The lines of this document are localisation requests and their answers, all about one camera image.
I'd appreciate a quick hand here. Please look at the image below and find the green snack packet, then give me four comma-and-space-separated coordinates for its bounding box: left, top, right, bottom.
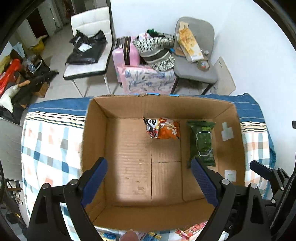
187, 120, 216, 168

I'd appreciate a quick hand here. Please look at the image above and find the orange panda snack packet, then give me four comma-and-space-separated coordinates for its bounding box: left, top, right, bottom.
143, 118, 180, 140

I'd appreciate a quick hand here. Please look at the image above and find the red snack packet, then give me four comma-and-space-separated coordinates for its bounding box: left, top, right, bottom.
175, 221, 207, 241

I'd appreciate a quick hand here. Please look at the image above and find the long blue snack packet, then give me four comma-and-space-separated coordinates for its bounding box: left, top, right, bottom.
147, 232, 162, 241

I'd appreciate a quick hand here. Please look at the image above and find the open cardboard box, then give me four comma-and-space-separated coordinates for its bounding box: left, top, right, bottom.
81, 95, 245, 232

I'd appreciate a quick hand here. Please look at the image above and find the plaid checkered tablecloth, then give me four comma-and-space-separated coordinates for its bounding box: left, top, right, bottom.
21, 93, 276, 232

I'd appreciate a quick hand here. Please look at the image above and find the grey chair at left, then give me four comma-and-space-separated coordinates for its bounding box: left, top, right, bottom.
0, 119, 22, 181

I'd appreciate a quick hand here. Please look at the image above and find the floral pink gift bag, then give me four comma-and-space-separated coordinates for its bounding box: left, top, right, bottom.
117, 65, 177, 94

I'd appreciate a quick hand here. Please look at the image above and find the white plush goose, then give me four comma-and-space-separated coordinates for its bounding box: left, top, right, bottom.
0, 80, 30, 113

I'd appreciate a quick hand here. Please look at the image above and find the black bag on chair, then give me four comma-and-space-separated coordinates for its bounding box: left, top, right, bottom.
66, 30, 107, 65

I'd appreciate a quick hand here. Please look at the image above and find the pink suitcase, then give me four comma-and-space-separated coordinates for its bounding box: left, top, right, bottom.
112, 36, 140, 85

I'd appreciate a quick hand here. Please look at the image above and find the red plastic bag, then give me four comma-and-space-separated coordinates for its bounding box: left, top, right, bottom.
0, 59, 22, 96

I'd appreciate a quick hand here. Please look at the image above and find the black white patterned bag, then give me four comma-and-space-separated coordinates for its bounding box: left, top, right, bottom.
132, 34, 175, 72

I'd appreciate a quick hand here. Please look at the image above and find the yellow snack box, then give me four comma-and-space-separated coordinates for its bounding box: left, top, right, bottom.
176, 21, 204, 63

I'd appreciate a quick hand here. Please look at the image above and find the white padded chair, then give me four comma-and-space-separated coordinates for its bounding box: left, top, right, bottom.
63, 6, 113, 93

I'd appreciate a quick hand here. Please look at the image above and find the grey chair at wall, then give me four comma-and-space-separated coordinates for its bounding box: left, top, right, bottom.
174, 16, 218, 95

